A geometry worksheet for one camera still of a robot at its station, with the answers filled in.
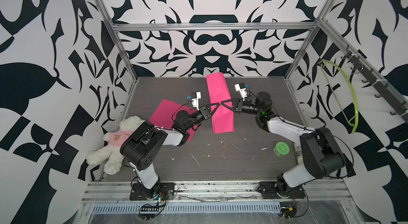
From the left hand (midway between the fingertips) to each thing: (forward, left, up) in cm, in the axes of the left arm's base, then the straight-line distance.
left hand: (218, 102), depth 77 cm
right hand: (-1, -2, 0) cm, 2 cm away
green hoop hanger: (-15, -55, +4) cm, 57 cm away
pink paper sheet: (-7, -2, -4) cm, 8 cm away
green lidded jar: (-17, -32, -20) cm, 41 cm away
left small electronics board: (-39, +33, -28) cm, 58 cm away
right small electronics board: (-41, -29, -25) cm, 56 cm away
